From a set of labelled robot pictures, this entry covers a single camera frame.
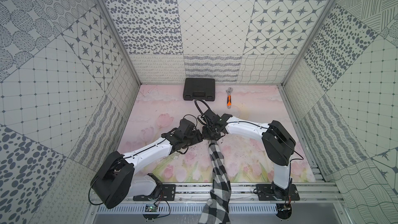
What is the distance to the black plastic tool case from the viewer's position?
1097 mm

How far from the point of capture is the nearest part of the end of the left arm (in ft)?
2.03

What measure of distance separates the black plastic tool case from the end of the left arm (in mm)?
375
